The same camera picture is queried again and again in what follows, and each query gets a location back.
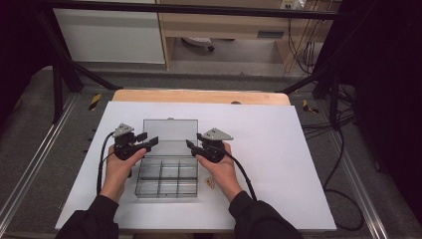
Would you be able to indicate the light wooden desk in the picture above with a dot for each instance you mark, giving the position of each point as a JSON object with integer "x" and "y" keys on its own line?
{"x": 215, "y": 28}

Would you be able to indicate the black curtain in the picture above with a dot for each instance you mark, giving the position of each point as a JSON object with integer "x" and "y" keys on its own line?
{"x": 391, "y": 99}
{"x": 20, "y": 49}

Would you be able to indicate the white cabinet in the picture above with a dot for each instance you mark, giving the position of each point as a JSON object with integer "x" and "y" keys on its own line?
{"x": 109, "y": 36}

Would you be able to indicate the person's left hand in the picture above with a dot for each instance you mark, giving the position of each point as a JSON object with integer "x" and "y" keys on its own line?
{"x": 116, "y": 176}

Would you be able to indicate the clear grey compartment box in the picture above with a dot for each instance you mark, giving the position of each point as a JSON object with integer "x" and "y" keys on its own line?
{"x": 169, "y": 172}

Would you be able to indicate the person's right hand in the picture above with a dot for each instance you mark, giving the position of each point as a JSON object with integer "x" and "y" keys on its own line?
{"x": 222, "y": 176}

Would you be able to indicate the white chair base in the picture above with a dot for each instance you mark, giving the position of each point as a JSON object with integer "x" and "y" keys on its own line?
{"x": 199, "y": 41}

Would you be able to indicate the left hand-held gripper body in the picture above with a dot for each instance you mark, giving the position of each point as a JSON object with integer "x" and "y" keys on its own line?
{"x": 124, "y": 146}

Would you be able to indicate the wooden table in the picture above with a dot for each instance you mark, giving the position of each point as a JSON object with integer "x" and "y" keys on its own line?
{"x": 199, "y": 97}

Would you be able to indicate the small tan object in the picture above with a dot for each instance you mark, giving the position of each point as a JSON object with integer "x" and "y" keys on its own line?
{"x": 210, "y": 183}

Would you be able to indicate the black metal frame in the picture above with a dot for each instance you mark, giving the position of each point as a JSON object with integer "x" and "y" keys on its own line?
{"x": 199, "y": 9}

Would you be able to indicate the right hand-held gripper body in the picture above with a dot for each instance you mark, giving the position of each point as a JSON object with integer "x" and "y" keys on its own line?
{"x": 214, "y": 146}

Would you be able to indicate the aluminium floor rail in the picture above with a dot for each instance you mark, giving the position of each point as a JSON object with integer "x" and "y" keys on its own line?
{"x": 361, "y": 192}
{"x": 36, "y": 156}

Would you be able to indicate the yellow black tape strip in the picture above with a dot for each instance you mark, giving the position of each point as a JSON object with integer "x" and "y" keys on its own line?
{"x": 310, "y": 107}
{"x": 95, "y": 101}

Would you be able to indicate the white power strip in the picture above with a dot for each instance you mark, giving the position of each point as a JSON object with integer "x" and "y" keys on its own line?
{"x": 292, "y": 4}

